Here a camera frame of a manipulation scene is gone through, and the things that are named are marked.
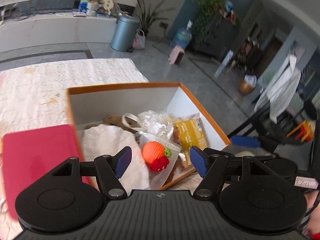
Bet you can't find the yellow snack packet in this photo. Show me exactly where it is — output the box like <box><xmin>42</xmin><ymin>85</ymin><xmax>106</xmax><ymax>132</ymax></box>
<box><xmin>172</xmin><ymin>113</ymin><xmax>207</xmax><ymax>168</ymax></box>

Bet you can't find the yellow cloth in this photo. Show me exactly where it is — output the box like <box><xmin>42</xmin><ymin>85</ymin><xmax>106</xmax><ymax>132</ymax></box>
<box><xmin>81</xmin><ymin>123</ymin><xmax>151</xmax><ymax>196</ymax></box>

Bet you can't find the orange red crochet fruit bag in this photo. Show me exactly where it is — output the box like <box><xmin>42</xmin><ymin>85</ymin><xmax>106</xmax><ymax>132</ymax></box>
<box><xmin>142</xmin><ymin>141</ymin><xmax>172</xmax><ymax>173</ymax></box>

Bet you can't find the pink white crochet item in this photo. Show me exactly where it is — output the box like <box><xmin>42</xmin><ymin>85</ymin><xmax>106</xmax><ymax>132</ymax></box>
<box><xmin>121</xmin><ymin>113</ymin><xmax>143</xmax><ymax>132</ymax></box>

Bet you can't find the person right hand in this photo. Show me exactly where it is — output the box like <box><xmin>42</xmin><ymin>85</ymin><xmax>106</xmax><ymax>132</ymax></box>
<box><xmin>304</xmin><ymin>191</ymin><xmax>320</xmax><ymax>239</ymax></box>

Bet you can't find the gold round pot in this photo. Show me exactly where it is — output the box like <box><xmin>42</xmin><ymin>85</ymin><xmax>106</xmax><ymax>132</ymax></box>
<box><xmin>238</xmin><ymin>80</ymin><xmax>255</xmax><ymax>95</ymax></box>

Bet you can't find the orange cardboard box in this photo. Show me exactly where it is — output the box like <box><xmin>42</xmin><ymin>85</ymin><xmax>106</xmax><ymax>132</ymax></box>
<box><xmin>67</xmin><ymin>83</ymin><xmax>231</xmax><ymax>193</ymax></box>

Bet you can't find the white garment on chair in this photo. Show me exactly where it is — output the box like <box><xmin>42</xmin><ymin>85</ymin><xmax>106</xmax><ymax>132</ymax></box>
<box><xmin>254</xmin><ymin>54</ymin><xmax>301</xmax><ymax>124</ymax></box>

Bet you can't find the lace table cloth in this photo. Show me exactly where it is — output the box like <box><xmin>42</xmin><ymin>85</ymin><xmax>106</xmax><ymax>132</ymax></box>
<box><xmin>0</xmin><ymin>57</ymin><xmax>150</xmax><ymax>238</ymax></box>

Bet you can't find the pink small heater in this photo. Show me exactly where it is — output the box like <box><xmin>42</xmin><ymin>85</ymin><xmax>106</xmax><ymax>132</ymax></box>
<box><xmin>169</xmin><ymin>45</ymin><xmax>184</xmax><ymax>65</ymax></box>

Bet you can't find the dark cabinet with plants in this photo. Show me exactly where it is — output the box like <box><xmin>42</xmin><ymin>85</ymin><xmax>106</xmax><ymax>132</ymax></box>
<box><xmin>192</xmin><ymin>0</ymin><xmax>242</xmax><ymax>61</ymax></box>

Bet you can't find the water jug with pump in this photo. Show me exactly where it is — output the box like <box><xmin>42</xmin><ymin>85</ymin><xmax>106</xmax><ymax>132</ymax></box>
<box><xmin>170</xmin><ymin>20</ymin><xmax>193</xmax><ymax>50</ymax></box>

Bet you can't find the woven small basket bag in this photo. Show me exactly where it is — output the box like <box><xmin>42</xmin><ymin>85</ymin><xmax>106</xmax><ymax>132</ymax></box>
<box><xmin>132</xmin><ymin>29</ymin><xmax>146</xmax><ymax>50</ymax></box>

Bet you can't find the grey metal trash bin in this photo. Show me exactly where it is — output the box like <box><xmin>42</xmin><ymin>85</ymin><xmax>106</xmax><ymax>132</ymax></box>
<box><xmin>111</xmin><ymin>15</ymin><xmax>140</xmax><ymax>52</ymax></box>

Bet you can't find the green potted plant by bin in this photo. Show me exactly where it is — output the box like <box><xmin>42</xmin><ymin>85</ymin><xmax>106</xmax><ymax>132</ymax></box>
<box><xmin>136</xmin><ymin>0</ymin><xmax>176</xmax><ymax>37</ymax></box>

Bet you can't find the white marble tv console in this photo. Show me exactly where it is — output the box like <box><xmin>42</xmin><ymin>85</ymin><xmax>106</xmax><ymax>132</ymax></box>
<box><xmin>1</xmin><ymin>14</ymin><xmax>117</xmax><ymax>52</ymax></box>

